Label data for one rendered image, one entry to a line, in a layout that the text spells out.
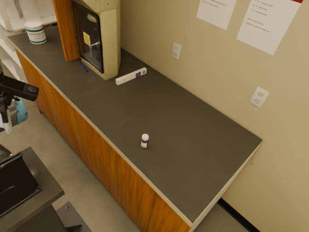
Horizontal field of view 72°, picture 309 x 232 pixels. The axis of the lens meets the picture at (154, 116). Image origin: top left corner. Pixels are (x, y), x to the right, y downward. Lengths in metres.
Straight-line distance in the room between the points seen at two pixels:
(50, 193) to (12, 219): 0.16
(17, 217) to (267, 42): 1.36
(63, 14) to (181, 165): 1.25
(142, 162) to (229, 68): 0.74
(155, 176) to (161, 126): 0.33
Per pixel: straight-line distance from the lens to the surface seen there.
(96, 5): 1.34
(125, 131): 1.22
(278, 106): 1.33
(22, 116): 0.99
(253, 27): 1.25
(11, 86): 0.75
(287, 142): 1.43
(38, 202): 1.08
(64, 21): 1.70
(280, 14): 1.20
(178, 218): 1.16
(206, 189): 1.10
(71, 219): 2.01
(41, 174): 1.14
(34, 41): 2.11
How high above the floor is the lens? 1.87
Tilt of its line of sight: 45 degrees down
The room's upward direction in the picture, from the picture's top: 8 degrees clockwise
